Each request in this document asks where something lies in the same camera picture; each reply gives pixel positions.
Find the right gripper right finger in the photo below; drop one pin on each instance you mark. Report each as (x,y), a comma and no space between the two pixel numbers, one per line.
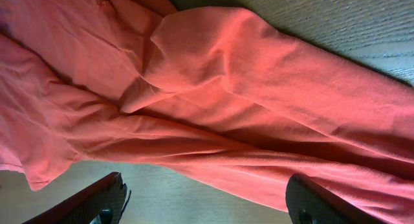
(310,203)

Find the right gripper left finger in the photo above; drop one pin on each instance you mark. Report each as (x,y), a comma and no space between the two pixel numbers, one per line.
(104,201)

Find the orange soccer t-shirt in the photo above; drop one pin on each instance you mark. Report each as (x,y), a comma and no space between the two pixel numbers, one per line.
(214,93)

